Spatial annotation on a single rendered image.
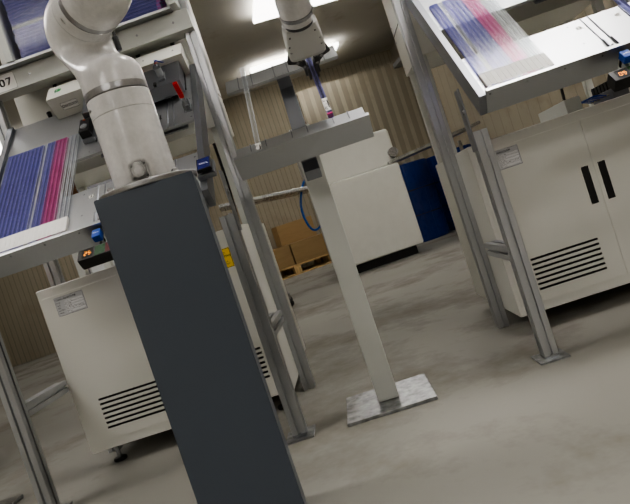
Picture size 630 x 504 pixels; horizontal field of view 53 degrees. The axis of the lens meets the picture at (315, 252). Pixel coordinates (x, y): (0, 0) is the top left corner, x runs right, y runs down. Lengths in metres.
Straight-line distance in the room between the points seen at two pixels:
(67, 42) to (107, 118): 0.19
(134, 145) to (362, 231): 4.74
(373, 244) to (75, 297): 4.03
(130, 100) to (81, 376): 1.20
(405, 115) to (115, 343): 7.74
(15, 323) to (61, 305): 8.03
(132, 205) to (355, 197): 4.77
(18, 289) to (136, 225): 9.03
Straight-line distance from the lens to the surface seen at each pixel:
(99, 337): 2.17
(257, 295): 1.72
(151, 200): 1.16
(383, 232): 5.89
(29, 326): 10.17
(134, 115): 1.22
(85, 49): 1.34
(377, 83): 9.49
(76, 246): 1.85
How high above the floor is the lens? 0.53
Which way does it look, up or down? 2 degrees down
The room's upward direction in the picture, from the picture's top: 18 degrees counter-clockwise
